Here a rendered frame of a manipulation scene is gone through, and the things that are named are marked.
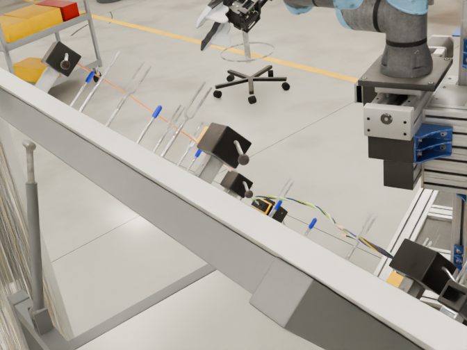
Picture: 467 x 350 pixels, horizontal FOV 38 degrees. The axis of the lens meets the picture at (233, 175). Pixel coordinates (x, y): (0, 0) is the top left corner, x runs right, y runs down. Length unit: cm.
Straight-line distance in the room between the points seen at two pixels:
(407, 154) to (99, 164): 128
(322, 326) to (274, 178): 338
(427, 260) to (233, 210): 54
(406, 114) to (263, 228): 148
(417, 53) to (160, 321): 102
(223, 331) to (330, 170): 236
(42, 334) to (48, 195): 273
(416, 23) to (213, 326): 99
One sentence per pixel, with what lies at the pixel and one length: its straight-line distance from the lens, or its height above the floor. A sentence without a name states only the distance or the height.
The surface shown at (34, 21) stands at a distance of 542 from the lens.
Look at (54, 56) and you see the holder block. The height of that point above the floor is 159.
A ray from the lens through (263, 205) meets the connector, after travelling 144.
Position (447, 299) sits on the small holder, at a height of 140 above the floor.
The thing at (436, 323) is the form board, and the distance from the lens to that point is 36.
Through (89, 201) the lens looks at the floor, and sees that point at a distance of 398.
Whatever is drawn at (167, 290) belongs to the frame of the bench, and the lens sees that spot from 181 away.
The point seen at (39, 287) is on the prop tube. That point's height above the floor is 110.
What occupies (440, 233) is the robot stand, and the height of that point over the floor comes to 21.
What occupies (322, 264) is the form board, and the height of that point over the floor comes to 165.
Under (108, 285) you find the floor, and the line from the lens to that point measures 326.
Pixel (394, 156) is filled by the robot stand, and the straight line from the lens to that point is 200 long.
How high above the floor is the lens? 190
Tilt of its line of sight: 29 degrees down
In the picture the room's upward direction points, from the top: 8 degrees counter-clockwise
